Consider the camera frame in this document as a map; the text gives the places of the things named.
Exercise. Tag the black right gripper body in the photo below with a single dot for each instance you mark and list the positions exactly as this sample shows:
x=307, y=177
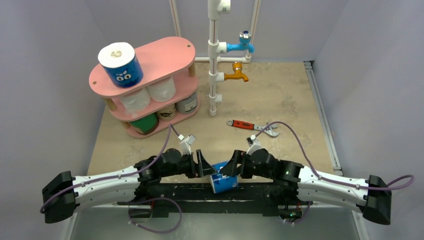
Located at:
x=240, y=163

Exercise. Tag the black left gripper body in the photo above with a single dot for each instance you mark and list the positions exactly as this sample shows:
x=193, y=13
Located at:
x=185, y=166

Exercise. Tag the green brown roll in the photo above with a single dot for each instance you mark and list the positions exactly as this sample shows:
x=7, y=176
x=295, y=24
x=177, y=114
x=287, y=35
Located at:
x=145, y=125

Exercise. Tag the grey toilet paper roll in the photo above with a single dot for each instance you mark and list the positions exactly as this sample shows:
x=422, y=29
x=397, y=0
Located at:
x=187, y=105

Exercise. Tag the plain white toilet paper roll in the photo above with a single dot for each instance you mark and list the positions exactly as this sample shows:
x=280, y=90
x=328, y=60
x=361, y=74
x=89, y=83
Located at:
x=136, y=101

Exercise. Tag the pink three-tier shelf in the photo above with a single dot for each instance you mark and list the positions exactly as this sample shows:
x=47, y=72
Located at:
x=171, y=56

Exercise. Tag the blue toilet paper roll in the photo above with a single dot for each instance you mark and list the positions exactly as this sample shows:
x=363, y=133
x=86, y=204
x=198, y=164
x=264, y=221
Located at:
x=121, y=64

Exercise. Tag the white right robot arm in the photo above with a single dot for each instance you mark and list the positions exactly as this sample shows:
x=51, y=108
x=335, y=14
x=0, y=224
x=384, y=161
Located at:
x=370, y=196

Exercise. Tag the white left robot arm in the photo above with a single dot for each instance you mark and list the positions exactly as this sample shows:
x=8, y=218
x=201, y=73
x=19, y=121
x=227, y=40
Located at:
x=66, y=194

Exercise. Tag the orange brass faucet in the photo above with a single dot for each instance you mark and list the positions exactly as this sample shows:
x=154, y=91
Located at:
x=237, y=74

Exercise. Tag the blue plastic faucet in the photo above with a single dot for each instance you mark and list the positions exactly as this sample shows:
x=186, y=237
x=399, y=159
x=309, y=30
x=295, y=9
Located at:
x=245, y=38

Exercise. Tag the white PVC pipe stand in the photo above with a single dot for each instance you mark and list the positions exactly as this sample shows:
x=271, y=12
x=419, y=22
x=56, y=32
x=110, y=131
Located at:
x=217, y=50

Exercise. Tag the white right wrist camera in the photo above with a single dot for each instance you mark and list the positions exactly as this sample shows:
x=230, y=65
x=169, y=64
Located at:
x=254, y=144

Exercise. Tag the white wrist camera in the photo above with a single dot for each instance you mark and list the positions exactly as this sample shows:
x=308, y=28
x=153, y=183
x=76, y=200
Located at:
x=185, y=143
x=254, y=144

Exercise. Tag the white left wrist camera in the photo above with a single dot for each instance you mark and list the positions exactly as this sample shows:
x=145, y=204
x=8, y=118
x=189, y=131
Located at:
x=185, y=143

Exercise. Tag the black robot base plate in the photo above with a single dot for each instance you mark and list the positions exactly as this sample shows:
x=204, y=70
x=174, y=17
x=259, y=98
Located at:
x=265, y=198

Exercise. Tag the red handled adjustable wrench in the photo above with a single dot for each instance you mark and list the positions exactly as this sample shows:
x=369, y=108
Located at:
x=254, y=127

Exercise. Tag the aluminium frame rail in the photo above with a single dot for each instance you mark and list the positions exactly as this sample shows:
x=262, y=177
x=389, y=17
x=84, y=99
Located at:
x=323, y=109

